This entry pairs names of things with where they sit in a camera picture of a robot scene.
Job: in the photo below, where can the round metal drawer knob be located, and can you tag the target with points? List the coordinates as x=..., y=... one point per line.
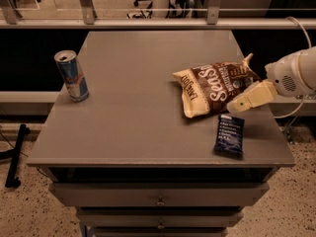
x=160, y=202

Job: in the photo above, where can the blue silver energy drink can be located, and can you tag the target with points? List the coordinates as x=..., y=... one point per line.
x=72, y=74

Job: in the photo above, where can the grey drawer cabinet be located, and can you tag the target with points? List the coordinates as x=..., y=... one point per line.
x=132, y=128

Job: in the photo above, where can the black office chair centre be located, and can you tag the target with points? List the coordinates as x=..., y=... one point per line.
x=167, y=9

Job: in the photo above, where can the grey drawer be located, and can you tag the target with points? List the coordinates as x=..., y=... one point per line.
x=146, y=195
x=155, y=217

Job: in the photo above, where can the blue rxbar blueberry wrapper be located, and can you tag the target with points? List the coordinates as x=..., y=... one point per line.
x=229, y=136

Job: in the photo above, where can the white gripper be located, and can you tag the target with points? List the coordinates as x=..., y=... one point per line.
x=283, y=73

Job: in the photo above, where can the brown sea salt chip bag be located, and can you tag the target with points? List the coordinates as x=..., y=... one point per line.
x=207, y=89

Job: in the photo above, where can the lower metal drawer knob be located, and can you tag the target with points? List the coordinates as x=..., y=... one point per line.
x=161, y=226

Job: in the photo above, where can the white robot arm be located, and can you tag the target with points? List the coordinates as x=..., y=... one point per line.
x=292, y=75

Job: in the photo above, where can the metal window railing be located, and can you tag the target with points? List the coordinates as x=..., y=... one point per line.
x=111, y=14

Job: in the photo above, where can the black stand leg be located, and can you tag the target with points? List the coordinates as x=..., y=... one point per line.
x=12, y=180

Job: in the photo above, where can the top grey drawer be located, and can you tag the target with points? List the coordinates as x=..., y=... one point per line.
x=146, y=195

